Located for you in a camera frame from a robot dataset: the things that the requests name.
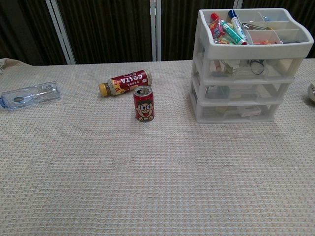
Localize gold binder clip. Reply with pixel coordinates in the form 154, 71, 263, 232
222, 62, 237, 75

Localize clear plastic drawer with clips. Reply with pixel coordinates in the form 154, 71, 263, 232
194, 58, 295, 82

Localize white drawer organizer box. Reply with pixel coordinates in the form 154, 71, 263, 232
189, 8, 315, 123

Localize metal ladle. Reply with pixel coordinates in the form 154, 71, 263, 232
307, 83, 315, 106

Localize beige woven tablecloth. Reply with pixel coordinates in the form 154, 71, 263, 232
0, 58, 315, 236

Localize white small box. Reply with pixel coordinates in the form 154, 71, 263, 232
237, 105, 262, 117

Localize clear plastic drawer dark contents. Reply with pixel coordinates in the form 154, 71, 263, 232
190, 80, 295, 103

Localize red capped green marker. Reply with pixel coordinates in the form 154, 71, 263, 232
210, 12, 248, 46

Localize Costa coffee bottle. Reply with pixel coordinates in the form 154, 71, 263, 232
98, 69, 153, 97

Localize red cartoon face can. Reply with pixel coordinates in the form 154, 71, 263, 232
133, 86, 155, 123

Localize red snack packet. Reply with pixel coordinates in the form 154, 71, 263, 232
209, 19, 226, 40

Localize blue capped white marker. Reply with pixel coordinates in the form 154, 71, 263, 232
227, 9, 248, 42

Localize clear plastic water bottle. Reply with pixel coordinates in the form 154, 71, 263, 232
0, 81, 62, 112

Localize red square packet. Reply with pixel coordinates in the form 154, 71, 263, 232
252, 41, 284, 46

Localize dark teal object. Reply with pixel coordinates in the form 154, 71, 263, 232
205, 85, 231, 99

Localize translucent plastic drawer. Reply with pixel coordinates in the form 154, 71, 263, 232
196, 100, 279, 122

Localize green yellow snack packet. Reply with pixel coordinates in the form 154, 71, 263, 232
213, 36, 233, 46

